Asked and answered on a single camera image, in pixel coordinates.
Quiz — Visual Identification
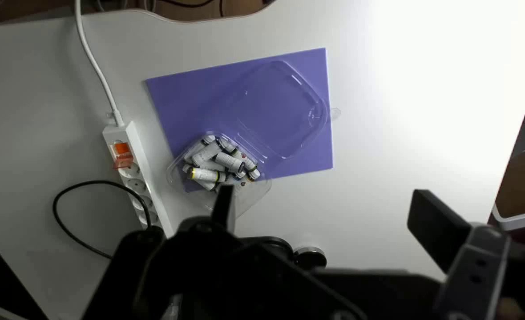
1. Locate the white power strip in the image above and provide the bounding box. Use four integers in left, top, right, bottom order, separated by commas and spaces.
100, 119, 177, 234

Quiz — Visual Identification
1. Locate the purple rectangular mat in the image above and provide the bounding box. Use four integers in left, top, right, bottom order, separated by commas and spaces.
147, 46, 337, 192

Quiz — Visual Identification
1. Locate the black power cable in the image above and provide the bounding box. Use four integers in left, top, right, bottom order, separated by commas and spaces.
52, 179, 157, 261

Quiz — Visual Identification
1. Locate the black coffee machine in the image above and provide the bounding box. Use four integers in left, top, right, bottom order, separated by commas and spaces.
134, 183, 442, 320

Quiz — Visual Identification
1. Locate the white power cable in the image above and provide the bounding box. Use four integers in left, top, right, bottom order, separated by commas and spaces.
74, 0, 127, 128

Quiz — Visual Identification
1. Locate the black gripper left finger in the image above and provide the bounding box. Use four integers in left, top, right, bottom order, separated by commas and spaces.
83, 227, 170, 320

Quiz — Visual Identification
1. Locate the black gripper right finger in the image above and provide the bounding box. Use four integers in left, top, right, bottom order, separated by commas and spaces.
406, 188, 513, 320

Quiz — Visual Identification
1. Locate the white black-banded battery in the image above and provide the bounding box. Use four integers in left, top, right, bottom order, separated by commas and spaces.
189, 147, 220, 168
211, 151, 245, 174
184, 167, 225, 184
216, 136, 241, 156
241, 160, 264, 183

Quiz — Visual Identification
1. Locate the clear plastic clamshell container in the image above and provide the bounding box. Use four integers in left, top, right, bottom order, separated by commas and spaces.
168, 56, 330, 209

